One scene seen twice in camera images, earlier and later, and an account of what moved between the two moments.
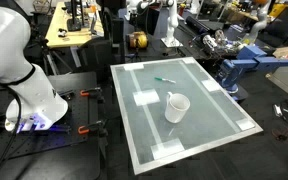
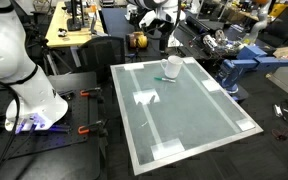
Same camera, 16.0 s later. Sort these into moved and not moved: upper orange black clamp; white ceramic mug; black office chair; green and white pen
Moved: white ceramic mug
Not moved: upper orange black clamp; black office chair; green and white pen
